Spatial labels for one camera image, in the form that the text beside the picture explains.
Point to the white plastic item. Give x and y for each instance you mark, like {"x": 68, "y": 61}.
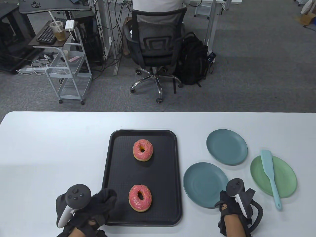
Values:
{"x": 307, "y": 7}

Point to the light blue dessert shovel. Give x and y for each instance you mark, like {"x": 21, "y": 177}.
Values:
{"x": 267, "y": 163}

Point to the teal round plate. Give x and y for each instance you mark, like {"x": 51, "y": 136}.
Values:
{"x": 202, "y": 185}
{"x": 227, "y": 148}

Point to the white desk frame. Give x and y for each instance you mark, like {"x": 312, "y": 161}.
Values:
{"x": 108, "y": 29}
{"x": 211, "y": 29}

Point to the black keyboard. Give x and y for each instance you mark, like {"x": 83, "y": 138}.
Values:
{"x": 47, "y": 34}

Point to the green round plate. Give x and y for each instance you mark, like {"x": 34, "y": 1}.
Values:
{"x": 284, "y": 177}

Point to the white power strip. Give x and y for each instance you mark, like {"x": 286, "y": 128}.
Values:
{"x": 27, "y": 70}

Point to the black computer tower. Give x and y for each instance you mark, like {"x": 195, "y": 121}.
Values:
{"x": 91, "y": 44}

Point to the pink frosted mini donut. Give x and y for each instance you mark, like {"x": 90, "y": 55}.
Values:
{"x": 134, "y": 203}
{"x": 148, "y": 155}

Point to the white rolling cabinet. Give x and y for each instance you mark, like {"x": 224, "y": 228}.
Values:
{"x": 203, "y": 9}

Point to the black white handheld controller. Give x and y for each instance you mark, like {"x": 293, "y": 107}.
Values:
{"x": 77, "y": 196}
{"x": 235, "y": 187}

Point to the person's left hand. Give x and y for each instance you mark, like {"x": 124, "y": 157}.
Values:
{"x": 103, "y": 200}

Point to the black backpack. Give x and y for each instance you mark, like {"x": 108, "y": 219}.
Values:
{"x": 192, "y": 61}

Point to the white rolling cart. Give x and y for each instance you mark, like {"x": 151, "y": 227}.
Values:
{"x": 63, "y": 42}

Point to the person's right forearm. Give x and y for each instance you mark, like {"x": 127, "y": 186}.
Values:
{"x": 233, "y": 227}

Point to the white power adapter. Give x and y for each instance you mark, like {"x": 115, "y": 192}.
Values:
{"x": 69, "y": 25}

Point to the person's left forearm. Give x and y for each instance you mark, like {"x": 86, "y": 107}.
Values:
{"x": 81, "y": 233}

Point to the plastic drink cup with straw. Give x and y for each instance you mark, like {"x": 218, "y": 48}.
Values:
{"x": 59, "y": 33}

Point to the small clear cup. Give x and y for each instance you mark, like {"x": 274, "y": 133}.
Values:
{"x": 65, "y": 53}

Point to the black handheld device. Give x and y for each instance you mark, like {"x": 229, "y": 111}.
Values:
{"x": 212, "y": 57}

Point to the cardboard box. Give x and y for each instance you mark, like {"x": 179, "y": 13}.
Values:
{"x": 307, "y": 19}

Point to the black baking tray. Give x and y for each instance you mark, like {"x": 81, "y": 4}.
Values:
{"x": 158, "y": 172}

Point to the black mesh office chair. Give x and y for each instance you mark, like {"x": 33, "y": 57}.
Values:
{"x": 155, "y": 44}

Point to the person's right hand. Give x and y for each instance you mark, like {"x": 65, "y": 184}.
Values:
{"x": 227, "y": 202}

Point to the black desk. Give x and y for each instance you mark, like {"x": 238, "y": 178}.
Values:
{"x": 54, "y": 6}

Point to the pink flat packet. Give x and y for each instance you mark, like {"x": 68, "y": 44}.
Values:
{"x": 74, "y": 59}

